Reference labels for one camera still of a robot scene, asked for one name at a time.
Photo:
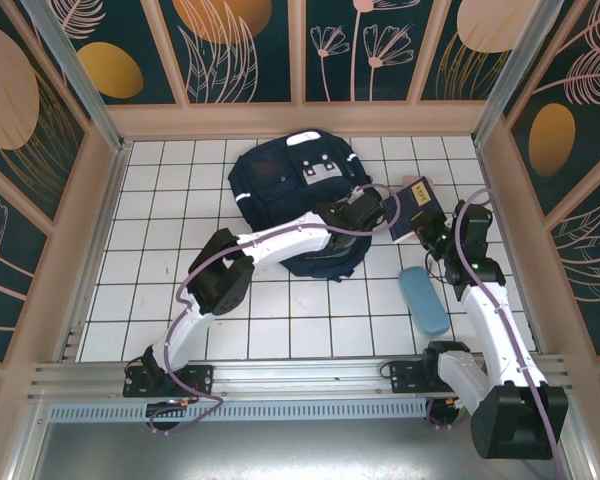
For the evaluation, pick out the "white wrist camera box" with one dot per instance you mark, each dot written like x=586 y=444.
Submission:
x=455 y=216
x=355 y=194

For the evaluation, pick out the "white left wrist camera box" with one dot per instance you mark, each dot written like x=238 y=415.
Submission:
x=355 y=194

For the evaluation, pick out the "blue pencil case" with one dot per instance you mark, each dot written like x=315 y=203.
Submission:
x=422 y=302

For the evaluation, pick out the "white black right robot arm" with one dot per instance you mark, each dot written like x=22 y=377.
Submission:
x=500 y=340

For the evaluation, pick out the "aluminium corner post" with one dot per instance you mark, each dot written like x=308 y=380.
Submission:
x=520 y=70
x=80 y=85

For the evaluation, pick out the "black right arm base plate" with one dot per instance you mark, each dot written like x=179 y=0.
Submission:
x=405 y=375

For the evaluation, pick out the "aluminium floor side rail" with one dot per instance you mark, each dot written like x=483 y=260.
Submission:
x=505 y=240
x=97 y=240

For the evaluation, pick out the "navy book with flower print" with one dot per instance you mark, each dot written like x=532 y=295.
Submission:
x=420 y=215

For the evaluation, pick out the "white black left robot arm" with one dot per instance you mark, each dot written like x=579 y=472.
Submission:
x=280 y=240

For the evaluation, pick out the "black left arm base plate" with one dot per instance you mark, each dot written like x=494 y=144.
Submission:
x=200 y=380

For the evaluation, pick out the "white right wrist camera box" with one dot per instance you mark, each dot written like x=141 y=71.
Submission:
x=455 y=216

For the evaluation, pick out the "grey metal plate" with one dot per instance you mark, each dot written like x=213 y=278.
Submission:
x=280 y=450

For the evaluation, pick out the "aluminium mounting rail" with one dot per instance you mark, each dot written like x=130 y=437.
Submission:
x=300 y=375

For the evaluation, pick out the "navy blue backpack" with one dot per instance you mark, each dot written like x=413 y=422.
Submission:
x=275 y=190

